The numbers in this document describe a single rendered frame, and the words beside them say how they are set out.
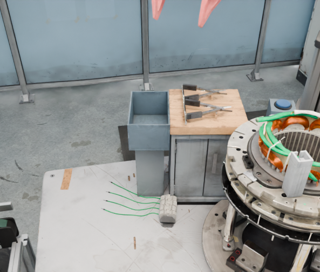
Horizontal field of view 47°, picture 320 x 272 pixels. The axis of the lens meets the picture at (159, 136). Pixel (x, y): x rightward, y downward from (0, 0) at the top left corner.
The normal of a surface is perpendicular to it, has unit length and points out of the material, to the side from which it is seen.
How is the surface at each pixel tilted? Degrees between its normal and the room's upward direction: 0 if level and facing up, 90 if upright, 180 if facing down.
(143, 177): 90
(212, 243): 0
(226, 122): 0
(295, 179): 90
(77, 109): 0
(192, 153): 90
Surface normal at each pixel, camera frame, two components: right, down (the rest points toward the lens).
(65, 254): 0.00, -0.80
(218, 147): 0.00, 0.60
